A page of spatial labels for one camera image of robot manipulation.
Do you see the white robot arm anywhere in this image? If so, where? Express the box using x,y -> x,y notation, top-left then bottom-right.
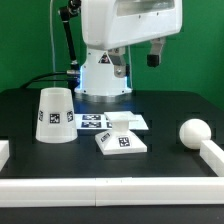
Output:
75,0 -> 182,102

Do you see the white front rail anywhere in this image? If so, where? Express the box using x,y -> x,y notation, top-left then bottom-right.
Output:
0,177 -> 224,207

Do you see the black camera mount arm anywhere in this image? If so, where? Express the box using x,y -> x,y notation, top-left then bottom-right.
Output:
59,0 -> 81,71

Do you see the white cable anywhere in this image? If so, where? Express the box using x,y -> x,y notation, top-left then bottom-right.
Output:
49,0 -> 57,88

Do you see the white rail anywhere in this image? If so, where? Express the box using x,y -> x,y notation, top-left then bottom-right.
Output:
0,177 -> 224,207
0,140 -> 10,171
200,140 -> 224,177

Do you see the white right rail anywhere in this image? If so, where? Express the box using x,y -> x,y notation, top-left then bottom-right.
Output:
200,140 -> 224,177

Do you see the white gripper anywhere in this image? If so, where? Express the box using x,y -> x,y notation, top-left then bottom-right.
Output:
81,0 -> 182,78

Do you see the white lamp base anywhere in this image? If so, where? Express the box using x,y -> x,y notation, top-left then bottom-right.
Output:
95,111 -> 147,155

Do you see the white marker sheet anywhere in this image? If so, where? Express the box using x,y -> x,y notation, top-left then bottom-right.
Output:
75,114 -> 148,130

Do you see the black cable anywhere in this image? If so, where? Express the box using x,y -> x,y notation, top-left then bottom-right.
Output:
19,70 -> 81,89

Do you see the white lamp bulb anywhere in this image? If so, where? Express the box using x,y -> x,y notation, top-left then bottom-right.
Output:
179,119 -> 211,150

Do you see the white left rail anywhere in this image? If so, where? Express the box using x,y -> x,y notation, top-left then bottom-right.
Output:
0,140 -> 10,171

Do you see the white lamp shade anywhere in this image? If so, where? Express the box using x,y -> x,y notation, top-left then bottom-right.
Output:
36,87 -> 78,144

